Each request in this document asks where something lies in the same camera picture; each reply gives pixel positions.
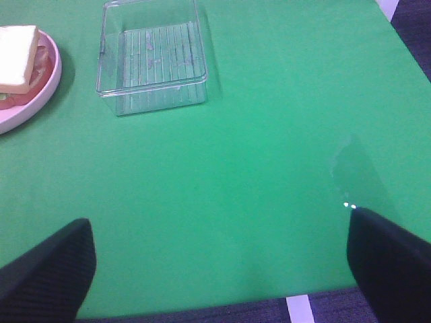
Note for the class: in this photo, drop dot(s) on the pink round plate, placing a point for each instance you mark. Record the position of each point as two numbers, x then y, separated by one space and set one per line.
17 115

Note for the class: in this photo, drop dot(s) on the clear plastic film sheet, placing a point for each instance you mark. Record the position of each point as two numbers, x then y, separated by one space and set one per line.
357 180

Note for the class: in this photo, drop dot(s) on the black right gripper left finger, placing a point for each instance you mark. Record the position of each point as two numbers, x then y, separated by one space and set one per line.
49 282

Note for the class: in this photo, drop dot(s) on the toy bread slice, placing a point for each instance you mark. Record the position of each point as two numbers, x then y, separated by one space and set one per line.
18 50
19 99

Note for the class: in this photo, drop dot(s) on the tray bacon strip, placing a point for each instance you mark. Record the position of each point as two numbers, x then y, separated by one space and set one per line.
42 57

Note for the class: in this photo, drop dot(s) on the clear right plastic tray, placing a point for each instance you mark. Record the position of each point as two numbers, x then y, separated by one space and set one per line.
151 56

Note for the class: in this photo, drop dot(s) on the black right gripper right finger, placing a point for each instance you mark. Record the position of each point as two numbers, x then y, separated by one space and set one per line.
391 267

